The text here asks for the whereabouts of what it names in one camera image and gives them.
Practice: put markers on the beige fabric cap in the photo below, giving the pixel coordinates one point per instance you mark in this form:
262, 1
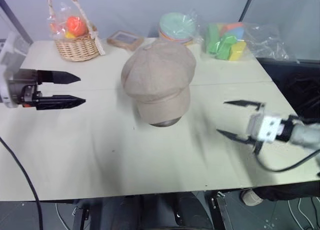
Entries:
157, 77

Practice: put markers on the stack of pastel plates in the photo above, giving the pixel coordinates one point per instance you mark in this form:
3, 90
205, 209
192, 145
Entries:
176, 27

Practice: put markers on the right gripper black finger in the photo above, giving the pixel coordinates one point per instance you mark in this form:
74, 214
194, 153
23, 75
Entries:
235, 137
250, 104

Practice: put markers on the yellow foam block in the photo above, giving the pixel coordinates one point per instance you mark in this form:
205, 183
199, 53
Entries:
237, 51

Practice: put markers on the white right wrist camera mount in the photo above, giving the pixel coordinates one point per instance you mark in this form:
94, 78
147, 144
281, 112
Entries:
270, 128

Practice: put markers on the clear plastic bag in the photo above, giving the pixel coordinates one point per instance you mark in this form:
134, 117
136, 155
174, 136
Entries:
267, 40

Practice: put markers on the orange toy fruit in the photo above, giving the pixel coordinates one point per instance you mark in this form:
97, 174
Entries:
76, 26

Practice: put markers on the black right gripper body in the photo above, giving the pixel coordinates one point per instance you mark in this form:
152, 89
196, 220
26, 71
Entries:
255, 126

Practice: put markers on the black table leg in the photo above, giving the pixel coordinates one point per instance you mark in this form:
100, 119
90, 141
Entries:
220, 210
80, 218

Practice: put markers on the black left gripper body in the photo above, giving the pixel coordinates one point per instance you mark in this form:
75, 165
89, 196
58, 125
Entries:
23, 86

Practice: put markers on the black chair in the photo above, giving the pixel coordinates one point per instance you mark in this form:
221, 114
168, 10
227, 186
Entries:
297, 85

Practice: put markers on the wooden picture frame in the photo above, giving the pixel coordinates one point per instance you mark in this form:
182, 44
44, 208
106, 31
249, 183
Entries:
125, 39

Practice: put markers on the dark trouser leg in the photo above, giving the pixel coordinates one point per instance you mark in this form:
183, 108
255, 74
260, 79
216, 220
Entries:
287, 190

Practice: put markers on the grey window frame post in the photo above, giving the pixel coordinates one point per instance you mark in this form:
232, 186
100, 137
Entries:
15, 20
250, 5

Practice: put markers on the white shoe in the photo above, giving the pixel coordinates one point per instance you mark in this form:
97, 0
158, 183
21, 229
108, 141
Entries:
251, 197

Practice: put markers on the yellow toy fruit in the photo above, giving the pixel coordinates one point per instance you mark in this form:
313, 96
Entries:
70, 35

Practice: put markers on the orange foam block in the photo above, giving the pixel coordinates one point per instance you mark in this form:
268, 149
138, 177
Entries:
231, 25

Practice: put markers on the blue foam block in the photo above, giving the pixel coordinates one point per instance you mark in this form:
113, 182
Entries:
237, 32

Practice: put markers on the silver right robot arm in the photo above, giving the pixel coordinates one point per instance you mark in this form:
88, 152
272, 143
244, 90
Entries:
306, 135

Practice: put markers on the tall green foam block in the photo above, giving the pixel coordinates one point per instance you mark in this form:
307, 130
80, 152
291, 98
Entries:
212, 38

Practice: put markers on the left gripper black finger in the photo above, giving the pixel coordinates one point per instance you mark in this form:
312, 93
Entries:
57, 77
60, 102

